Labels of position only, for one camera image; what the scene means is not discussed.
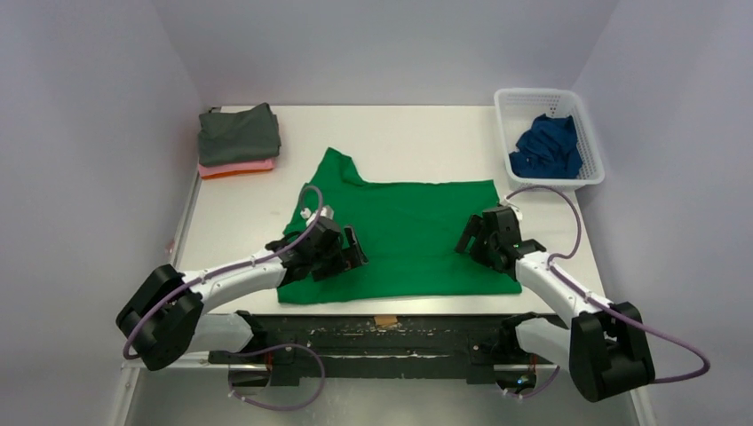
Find white plastic basket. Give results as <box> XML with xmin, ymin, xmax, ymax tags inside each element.
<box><xmin>494</xmin><ymin>88</ymin><xmax>606</xmax><ymax>191</ymax></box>

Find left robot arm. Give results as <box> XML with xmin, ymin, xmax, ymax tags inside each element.
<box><xmin>115</xmin><ymin>217</ymin><xmax>369</xmax><ymax>371</ymax></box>

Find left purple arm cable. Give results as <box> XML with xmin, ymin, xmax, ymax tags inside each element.
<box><xmin>122</xmin><ymin>185</ymin><xmax>326</xmax><ymax>361</ymax></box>

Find dark grey folded t-shirt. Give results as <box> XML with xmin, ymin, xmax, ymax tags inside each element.
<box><xmin>197</xmin><ymin>103</ymin><xmax>281</xmax><ymax>167</ymax></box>

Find blue crumpled t-shirt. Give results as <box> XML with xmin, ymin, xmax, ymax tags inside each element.
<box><xmin>509</xmin><ymin>114</ymin><xmax>583</xmax><ymax>179</ymax></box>

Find brown tape piece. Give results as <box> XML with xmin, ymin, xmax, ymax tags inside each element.
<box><xmin>374</xmin><ymin>315</ymin><xmax>399</xmax><ymax>328</ymax></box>

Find pink folded t-shirt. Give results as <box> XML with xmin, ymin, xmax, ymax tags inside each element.
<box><xmin>198</xmin><ymin>158</ymin><xmax>275</xmax><ymax>173</ymax></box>

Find orange folded t-shirt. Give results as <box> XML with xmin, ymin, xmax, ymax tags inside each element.
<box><xmin>199</xmin><ymin>169</ymin><xmax>272</xmax><ymax>180</ymax></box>

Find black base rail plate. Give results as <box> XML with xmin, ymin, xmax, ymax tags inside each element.
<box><xmin>208</xmin><ymin>315</ymin><xmax>555</xmax><ymax>390</ymax></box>

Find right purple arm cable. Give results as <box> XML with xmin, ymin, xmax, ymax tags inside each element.
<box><xmin>505</xmin><ymin>185</ymin><xmax>712</xmax><ymax>386</ymax></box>

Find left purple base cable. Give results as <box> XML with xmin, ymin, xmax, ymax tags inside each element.
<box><xmin>227</xmin><ymin>343</ymin><xmax>327</xmax><ymax>412</ymax></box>

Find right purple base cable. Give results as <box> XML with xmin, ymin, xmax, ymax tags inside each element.
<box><xmin>501</xmin><ymin>367</ymin><xmax>560</xmax><ymax>400</ymax></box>

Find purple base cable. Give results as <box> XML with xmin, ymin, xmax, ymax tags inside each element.
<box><xmin>501</xmin><ymin>367</ymin><xmax>560</xmax><ymax>400</ymax></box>
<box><xmin>227</xmin><ymin>343</ymin><xmax>327</xmax><ymax>412</ymax></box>

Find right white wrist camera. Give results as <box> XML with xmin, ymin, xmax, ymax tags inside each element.
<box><xmin>499</xmin><ymin>201</ymin><xmax>523</xmax><ymax>223</ymax></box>

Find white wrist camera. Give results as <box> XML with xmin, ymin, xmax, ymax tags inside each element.
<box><xmin>299</xmin><ymin>205</ymin><xmax>334</xmax><ymax>222</ymax></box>
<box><xmin>499</xmin><ymin>201</ymin><xmax>523</xmax><ymax>223</ymax></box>

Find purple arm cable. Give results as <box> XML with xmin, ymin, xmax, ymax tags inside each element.
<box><xmin>505</xmin><ymin>185</ymin><xmax>712</xmax><ymax>386</ymax></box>
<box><xmin>122</xmin><ymin>185</ymin><xmax>326</xmax><ymax>361</ymax></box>

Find green t-shirt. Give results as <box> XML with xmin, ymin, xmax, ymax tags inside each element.
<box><xmin>277</xmin><ymin>148</ymin><xmax>522</xmax><ymax>305</ymax></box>

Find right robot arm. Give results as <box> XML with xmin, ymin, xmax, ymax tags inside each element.
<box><xmin>455</xmin><ymin>205</ymin><xmax>655</xmax><ymax>402</ymax></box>

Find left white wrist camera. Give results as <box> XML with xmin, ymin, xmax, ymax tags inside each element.
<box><xmin>299</xmin><ymin>205</ymin><xmax>334</xmax><ymax>222</ymax></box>

